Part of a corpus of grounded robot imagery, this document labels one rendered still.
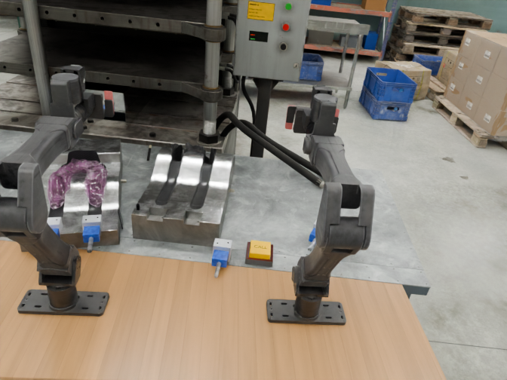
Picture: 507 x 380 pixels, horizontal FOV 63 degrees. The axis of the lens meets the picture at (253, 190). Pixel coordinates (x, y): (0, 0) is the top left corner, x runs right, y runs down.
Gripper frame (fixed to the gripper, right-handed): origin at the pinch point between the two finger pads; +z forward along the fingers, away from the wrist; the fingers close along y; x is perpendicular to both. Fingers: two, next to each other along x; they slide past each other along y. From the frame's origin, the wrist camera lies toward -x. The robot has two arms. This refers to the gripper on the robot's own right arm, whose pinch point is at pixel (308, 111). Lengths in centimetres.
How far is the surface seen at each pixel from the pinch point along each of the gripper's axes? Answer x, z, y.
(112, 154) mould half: 29, 22, 63
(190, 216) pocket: 32.8, -8.4, 32.2
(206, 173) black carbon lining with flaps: 29.6, 12.8, 28.9
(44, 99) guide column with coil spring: 29, 70, 105
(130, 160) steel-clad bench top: 40, 37, 60
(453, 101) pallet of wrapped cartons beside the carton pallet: 98, 350, -241
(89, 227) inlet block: 33, -16, 60
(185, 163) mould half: 27.7, 16.0, 36.1
